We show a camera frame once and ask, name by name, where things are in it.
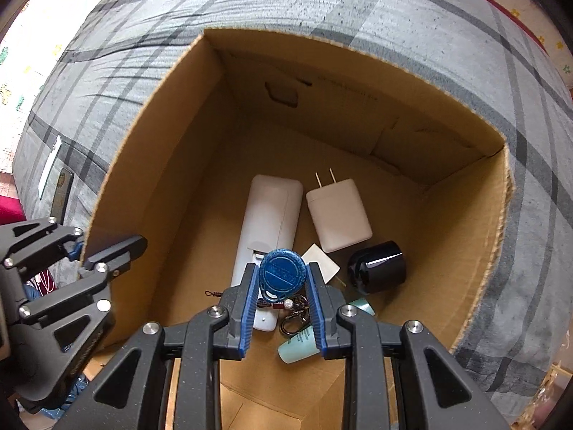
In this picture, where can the black glossy cylinder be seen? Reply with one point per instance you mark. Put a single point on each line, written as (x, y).
(377, 268)

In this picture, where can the wooden shelf with items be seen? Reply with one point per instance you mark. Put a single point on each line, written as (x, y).
(545, 400)

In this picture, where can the large white wall charger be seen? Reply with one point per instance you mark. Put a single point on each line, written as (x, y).
(338, 214)

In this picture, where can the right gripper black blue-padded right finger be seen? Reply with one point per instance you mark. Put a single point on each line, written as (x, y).
(402, 368)

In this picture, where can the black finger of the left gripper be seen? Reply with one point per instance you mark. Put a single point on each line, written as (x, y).
(66, 289)

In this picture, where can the small white charger cube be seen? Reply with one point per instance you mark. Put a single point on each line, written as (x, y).
(329, 269)

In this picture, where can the grey plaid bed sheet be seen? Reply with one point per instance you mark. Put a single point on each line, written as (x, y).
(467, 47)

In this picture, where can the white remote control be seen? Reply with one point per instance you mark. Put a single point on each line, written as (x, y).
(270, 220)

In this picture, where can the teal cosmetic tube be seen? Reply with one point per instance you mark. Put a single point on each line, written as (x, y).
(299, 347)

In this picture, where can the brass keyring with lanyard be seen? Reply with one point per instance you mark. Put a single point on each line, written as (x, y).
(297, 316)

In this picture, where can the brown cardboard box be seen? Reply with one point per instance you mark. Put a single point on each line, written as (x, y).
(432, 175)

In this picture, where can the blue round key fob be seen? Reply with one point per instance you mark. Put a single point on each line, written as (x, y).
(281, 274)

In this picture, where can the white tag on sheet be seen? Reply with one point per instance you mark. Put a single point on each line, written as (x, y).
(48, 166)

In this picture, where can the dark label on sheet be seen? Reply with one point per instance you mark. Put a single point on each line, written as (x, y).
(61, 194)

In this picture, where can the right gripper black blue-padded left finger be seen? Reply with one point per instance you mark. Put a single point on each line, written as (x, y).
(132, 389)

